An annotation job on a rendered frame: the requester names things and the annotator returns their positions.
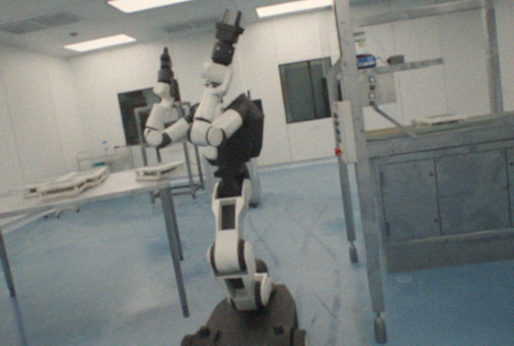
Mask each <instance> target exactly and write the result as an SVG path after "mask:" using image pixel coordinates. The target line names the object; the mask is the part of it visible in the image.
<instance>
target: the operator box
mask: <svg viewBox="0 0 514 346"><path fill-rule="evenodd" d="M334 104H336V108H337V111H336V110H335V107H334V112H335V113H337V115H338V117H337V119H336V118H335V120H336V121H338V123H339V125H338V127H337V128H338V129H340V135H338V136H340V139H341V141H342V142H341V143H339V142H338V145H340V146H341V148H342V152H343V157H341V154H340V157H341V158H342V160H343V161H344V164H347V162H348V164H350V163H351V162H357V156H356V155H358V151H357V147H356V143H354V137H353V124H352V117H351V115H353V111H352V110H351V109H350V102H339V103H334ZM334 104H333V106H334Z"/></svg>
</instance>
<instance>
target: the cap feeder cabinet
mask: <svg viewBox="0 0 514 346"><path fill-rule="evenodd" d="M201 157H202V161H203V170H204V174H205V180H206V184H207V190H208V195H209V199H210V206H211V207H212V205H213V191H214V187H215V184H216V183H217V182H220V181H221V180H222V178H214V172H215V171H216V170H218V167H217V166H212V165H211V164H210V163H209V162H208V161H207V160H206V158H205V154H204V153H203V154H202V155H201ZM244 164H246V165H247V167H248V169H249V173H250V178H251V184H252V195H251V197H250V199H249V204H252V203H254V206H253V207H256V205H255V203H257V201H258V198H260V194H261V191H262V189H261V183H260V178H259V172H258V167H257V161H256V158H251V159H250V162H248V163H244Z"/></svg>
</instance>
